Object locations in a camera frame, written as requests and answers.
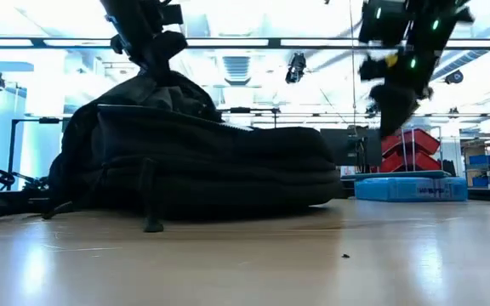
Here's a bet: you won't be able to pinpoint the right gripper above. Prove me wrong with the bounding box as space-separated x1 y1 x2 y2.
357 47 438 139

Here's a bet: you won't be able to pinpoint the thin hanging wire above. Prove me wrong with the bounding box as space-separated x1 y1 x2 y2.
348 0 357 128

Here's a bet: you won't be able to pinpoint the black horizontal rig beam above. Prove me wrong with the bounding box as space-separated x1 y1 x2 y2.
0 36 490 50

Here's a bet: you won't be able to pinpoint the black fabric backpack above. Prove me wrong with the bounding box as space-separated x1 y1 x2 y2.
42 70 345 234

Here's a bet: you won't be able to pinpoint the red storage bins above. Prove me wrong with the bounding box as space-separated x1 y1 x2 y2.
399 124 444 173

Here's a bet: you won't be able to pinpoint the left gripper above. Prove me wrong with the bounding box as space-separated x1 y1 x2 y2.
99 0 190 85

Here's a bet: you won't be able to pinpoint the black computer monitor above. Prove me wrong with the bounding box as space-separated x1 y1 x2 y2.
320 126 384 168

